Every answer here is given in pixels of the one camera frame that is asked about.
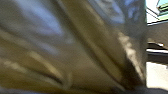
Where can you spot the white trash bag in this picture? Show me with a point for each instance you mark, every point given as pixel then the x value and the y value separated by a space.
pixel 66 46

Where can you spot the green framed glass door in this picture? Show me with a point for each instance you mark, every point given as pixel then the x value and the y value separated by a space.
pixel 163 12

